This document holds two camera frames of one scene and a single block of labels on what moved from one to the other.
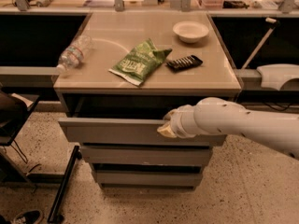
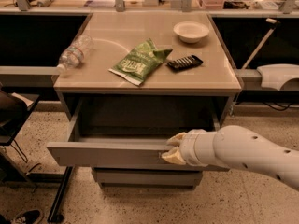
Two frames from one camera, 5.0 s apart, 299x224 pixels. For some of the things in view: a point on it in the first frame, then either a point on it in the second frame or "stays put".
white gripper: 177,123 to 187,147
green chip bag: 139,62 stays put
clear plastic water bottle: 74,52 stays put
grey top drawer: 124,120 to 135,153
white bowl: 190,31 stays put
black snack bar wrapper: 184,63 stays put
